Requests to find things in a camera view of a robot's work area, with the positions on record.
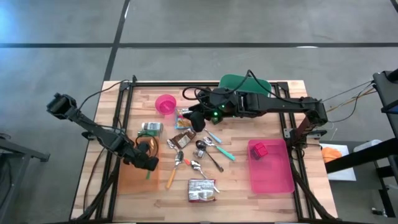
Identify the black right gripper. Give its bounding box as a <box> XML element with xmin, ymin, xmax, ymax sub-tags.
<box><xmin>182</xmin><ymin>88</ymin><xmax>243</xmax><ymax>133</ymax></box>

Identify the yellow noodle packet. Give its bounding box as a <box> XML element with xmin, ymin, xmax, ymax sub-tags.
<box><xmin>174</xmin><ymin>107</ymin><xmax>193</xmax><ymax>130</ymax></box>

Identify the gold spoon with green handle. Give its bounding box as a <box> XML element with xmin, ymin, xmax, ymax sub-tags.
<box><xmin>146</xmin><ymin>139</ymin><xmax>155</xmax><ymax>180</ymax></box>

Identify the green-label herb jar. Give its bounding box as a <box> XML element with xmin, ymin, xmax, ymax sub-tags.
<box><xmin>137</xmin><ymin>129</ymin><xmax>160</xmax><ymax>139</ymax></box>

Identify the orange plastic tray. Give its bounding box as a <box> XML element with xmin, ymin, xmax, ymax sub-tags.
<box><xmin>117</xmin><ymin>136</ymin><xmax>161</xmax><ymax>195</ymax></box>

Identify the silver spoon with teal handle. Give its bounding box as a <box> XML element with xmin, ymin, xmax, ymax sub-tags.
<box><xmin>202</xmin><ymin>136</ymin><xmax>236</xmax><ymax>162</ymax></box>

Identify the glass spice jar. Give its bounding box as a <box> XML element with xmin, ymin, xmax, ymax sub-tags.
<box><xmin>141</xmin><ymin>121</ymin><xmax>164</xmax><ymax>132</ymax></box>

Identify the green plastic bin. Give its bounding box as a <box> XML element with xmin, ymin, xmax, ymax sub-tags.
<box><xmin>218</xmin><ymin>73</ymin><xmax>273</xmax><ymax>97</ymax></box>

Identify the red box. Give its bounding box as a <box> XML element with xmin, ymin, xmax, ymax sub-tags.
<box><xmin>251</xmin><ymin>142</ymin><xmax>269</xmax><ymax>160</ymax></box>

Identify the pink plastic tray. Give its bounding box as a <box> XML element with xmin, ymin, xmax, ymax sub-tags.
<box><xmin>248</xmin><ymin>138</ymin><xmax>295</xmax><ymax>194</ymax></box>

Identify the brown chocolate wrapper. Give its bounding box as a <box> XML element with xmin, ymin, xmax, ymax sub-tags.
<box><xmin>171</xmin><ymin>128</ymin><xmax>197</xmax><ymax>149</ymax></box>

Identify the black spoon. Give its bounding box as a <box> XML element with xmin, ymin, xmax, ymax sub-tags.
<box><xmin>195</xmin><ymin>139</ymin><xmax>224</xmax><ymax>173</ymax></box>

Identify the pink plastic bowl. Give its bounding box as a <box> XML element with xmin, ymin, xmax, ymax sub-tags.
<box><xmin>155</xmin><ymin>94</ymin><xmax>177</xmax><ymax>116</ymax></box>

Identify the all-silver spoon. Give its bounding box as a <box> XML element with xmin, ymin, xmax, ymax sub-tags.
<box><xmin>190</xmin><ymin>159</ymin><xmax>221</xmax><ymax>194</ymax></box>

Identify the grey metal stand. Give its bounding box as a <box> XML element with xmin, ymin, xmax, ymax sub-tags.
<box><xmin>0</xmin><ymin>133</ymin><xmax>50</xmax><ymax>218</ymax></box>

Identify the orange object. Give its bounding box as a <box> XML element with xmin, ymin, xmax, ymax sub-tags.
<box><xmin>322</xmin><ymin>146</ymin><xmax>343</xmax><ymax>164</ymax></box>

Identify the white paper sheet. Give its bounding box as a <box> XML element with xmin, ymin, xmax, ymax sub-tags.
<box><xmin>320</xmin><ymin>142</ymin><xmax>358</xmax><ymax>182</ymax></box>

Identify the white container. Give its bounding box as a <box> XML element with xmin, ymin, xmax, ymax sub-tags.
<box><xmin>353</xmin><ymin>139</ymin><xmax>382</xmax><ymax>153</ymax></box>

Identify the black equipment stand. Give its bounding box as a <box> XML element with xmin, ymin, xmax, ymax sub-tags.
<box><xmin>325</xmin><ymin>68</ymin><xmax>398</xmax><ymax>218</ymax></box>

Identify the small black floor object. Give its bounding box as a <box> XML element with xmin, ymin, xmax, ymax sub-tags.
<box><xmin>371</xmin><ymin>207</ymin><xmax>388</xmax><ymax>218</ymax></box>

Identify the silver spoon with red handle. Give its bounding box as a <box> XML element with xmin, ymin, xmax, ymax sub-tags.
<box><xmin>166</xmin><ymin>139</ymin><xmax>192</xmax><ymax>166</ymax></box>

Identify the silver spoon with orange handle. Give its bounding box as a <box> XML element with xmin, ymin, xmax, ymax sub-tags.
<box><xmin>165</xmin><ymin>150</ymin><xmax>185</xmax><ymax>190</ymax></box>

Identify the black aluminium rig frame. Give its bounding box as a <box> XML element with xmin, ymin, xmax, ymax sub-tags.
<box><xmin>73</xmin><ymin>80</ymin><xmax>338</xmax><ymax>224</ymax></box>

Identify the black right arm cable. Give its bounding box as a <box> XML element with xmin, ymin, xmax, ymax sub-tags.
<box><xmin>182</xmin><ymin>70</ymin><xmax>312</xmax><ymax>102</ymax></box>

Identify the thin wire bundle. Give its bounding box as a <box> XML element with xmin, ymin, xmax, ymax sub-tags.
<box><xmin>317</xmin><ymin>80</ymin><xmax>377</xmax><ymax>124</ymax></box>

